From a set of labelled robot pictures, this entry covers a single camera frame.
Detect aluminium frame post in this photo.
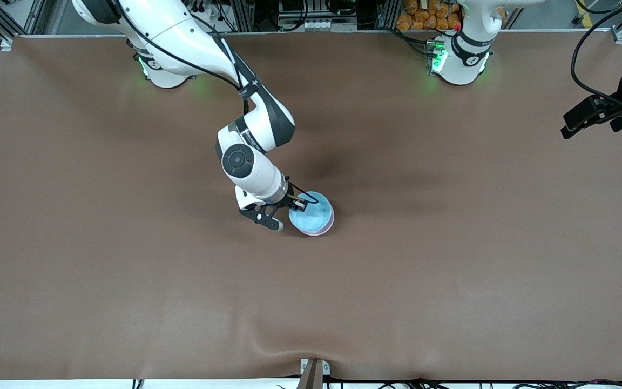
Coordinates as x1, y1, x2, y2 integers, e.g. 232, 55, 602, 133
230, 0, 255, 32
376, 0, 401, 30

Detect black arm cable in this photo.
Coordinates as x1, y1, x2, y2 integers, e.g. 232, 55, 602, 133
570, 0, 622, 102
119, 0, 320, 206

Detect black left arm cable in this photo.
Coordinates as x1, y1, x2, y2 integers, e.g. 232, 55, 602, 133
570, 0, 622, 102

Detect orange snack bags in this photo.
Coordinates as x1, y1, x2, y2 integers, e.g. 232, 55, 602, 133
396, 0, 462, 31

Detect pink bowl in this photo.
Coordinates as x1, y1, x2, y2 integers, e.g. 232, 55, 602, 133
298, 212, 335, 237

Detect brown table cloth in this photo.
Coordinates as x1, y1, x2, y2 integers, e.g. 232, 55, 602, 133
0, 30, 622, 382

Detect brown wooden strut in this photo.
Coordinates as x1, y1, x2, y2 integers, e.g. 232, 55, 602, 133
296, 359, 323, 389

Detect blue bowl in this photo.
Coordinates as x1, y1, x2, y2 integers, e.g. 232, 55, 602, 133
288, 191, 334, 233

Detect white power strip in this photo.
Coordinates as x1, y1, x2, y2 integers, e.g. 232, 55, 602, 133
288, 19, 344, 32

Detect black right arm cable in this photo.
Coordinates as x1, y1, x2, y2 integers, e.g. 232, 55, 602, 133
119, 0, 320, 206

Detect grey metal bracket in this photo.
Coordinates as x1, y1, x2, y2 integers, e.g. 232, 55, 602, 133
300, 358, 330, 377

